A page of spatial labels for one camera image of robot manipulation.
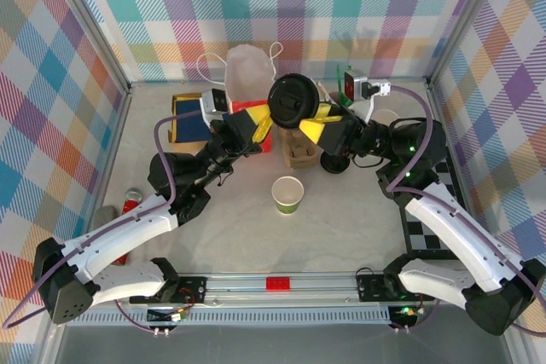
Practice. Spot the brown cup carrier stack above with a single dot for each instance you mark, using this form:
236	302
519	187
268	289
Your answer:
300	155

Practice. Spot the red white paper bag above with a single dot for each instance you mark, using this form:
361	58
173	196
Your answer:
249	70

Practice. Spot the green white paper cup stack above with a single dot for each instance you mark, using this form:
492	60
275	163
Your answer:
386	116

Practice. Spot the blue napkin stack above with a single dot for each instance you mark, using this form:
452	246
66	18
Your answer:
189	125

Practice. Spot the yellow cardboard napkin box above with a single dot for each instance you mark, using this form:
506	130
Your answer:
175	102

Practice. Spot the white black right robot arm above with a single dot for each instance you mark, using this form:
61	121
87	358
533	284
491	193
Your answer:
452	227

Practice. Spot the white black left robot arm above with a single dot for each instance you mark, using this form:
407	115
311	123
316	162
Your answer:
119	227

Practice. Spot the red glitter bar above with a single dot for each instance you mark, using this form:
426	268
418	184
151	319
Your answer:
130	206

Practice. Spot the black grey checkerboard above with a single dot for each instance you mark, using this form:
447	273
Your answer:
420	238

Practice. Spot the grey stone block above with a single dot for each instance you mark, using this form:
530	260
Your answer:
105	215

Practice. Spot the small red block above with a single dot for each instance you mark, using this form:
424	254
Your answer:
277	284

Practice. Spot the small connector circuit board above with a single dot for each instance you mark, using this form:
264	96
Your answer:
177	316
405	312

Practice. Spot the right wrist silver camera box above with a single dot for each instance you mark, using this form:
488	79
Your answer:
356	86

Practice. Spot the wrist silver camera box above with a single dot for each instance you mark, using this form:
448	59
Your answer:
213	102
356	86

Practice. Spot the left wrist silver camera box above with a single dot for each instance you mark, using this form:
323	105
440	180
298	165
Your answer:
213	102

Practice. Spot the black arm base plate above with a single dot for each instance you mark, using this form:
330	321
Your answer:
371	291
194	289

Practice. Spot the aluminium frame post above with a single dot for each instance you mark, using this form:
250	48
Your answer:
460	19
90	25

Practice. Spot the aluminium mounting rail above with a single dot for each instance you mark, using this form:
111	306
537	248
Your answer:
324	285

